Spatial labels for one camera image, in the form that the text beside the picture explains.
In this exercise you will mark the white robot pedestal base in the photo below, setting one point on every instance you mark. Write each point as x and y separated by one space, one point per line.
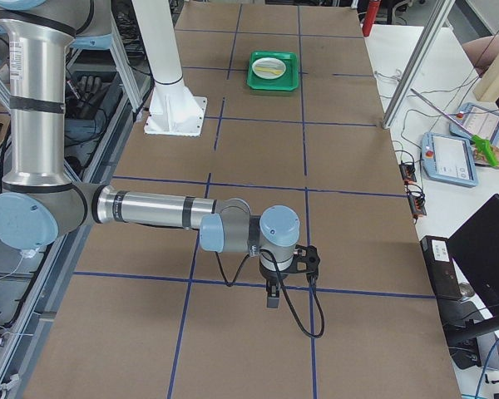
173 109

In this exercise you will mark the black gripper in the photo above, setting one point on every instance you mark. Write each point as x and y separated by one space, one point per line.
269 275

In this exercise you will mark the white round plate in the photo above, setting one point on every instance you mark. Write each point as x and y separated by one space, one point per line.
271 62

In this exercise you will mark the red cylinder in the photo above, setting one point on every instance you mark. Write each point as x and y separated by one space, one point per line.
370 17

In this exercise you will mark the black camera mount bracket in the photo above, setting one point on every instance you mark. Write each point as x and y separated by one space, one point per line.
305 260

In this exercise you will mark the aluminium frame post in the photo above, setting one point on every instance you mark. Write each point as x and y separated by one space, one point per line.
420 52

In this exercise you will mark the black orange connector box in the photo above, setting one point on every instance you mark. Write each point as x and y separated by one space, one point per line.
417 205
408 173

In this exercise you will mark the green plastic tray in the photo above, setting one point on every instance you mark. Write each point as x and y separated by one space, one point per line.
287 82

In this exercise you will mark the black computer monitor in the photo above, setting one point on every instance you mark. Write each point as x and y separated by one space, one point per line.
475 248

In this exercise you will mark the blue teach pendant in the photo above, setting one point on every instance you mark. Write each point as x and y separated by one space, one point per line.
448 159
480 121

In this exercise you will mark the near blue teach pendant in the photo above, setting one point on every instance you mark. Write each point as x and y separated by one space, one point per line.
448 159

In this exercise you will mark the far blue teach pendant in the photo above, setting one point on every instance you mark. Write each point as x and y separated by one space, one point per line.
480 121

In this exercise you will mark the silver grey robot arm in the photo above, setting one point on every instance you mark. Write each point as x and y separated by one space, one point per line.
39 203

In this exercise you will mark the yellow plastic spoon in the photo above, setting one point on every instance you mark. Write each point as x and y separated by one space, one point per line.
268 73

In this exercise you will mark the aluminium side frame rail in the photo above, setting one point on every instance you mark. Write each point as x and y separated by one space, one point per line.
32 288

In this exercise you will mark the black desktop computer box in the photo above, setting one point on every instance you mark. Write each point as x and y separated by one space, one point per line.
440 268

